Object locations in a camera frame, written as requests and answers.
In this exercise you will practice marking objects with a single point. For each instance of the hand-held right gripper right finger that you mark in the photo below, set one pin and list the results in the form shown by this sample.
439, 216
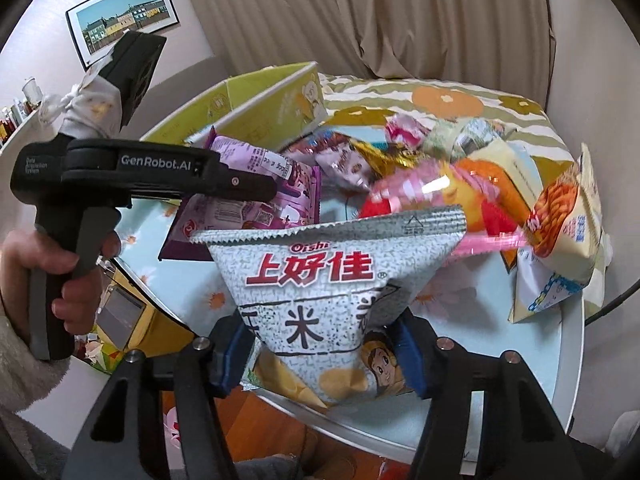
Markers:
411, 360

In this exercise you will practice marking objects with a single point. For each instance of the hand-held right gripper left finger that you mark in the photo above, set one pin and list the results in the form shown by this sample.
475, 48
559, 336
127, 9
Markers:
234, 356

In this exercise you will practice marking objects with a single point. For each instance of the white patterned cloth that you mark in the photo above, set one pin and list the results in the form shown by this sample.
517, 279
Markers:
87, 105

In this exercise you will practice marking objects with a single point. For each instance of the light blue daisy tablecloth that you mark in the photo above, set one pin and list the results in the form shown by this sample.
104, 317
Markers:
200, 285

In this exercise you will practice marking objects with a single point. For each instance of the cream chips bag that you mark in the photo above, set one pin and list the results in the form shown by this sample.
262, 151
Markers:
560, 230

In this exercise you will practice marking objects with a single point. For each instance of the beige curtain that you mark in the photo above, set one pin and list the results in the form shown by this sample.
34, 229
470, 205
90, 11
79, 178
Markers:
400, 15

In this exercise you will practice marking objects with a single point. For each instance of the black flat panel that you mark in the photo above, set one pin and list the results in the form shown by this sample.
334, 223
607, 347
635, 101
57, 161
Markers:
140, 70

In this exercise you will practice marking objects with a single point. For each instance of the purple snack packet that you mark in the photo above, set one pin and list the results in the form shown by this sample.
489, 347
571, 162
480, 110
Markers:
260, 195

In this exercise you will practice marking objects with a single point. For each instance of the person's left hand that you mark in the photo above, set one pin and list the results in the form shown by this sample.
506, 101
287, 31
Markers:
45, 265

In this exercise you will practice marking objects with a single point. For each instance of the person's grey clothing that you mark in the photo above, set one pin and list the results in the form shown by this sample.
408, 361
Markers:
280, 467

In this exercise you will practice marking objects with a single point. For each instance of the shelf clutter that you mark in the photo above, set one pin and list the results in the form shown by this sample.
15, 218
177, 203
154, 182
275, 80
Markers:
17, 110

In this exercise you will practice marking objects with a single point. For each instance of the green striped floral blanket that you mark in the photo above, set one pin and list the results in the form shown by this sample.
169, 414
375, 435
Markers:
450, 97

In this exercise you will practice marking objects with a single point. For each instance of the green cardboard box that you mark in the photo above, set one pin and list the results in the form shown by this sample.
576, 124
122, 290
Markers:
250, 105

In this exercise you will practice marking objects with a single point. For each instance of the yellow box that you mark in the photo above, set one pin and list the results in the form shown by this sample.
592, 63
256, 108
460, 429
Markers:
130, 320

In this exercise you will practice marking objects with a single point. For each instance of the framed wall picture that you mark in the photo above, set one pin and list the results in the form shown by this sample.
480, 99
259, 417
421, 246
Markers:
125, 15

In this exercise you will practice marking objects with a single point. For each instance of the person's left forearm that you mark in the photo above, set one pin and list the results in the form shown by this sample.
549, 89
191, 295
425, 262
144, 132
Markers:
22, 375

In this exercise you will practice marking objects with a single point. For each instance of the pile of assorted snack packets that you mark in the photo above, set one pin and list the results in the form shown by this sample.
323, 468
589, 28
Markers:
425, 170

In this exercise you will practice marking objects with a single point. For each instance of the grey speckled snack bag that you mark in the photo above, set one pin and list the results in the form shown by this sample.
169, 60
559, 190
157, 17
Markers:
325, 305

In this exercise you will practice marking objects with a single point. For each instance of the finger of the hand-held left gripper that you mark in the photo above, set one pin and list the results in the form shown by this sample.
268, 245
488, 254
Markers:
245, 182

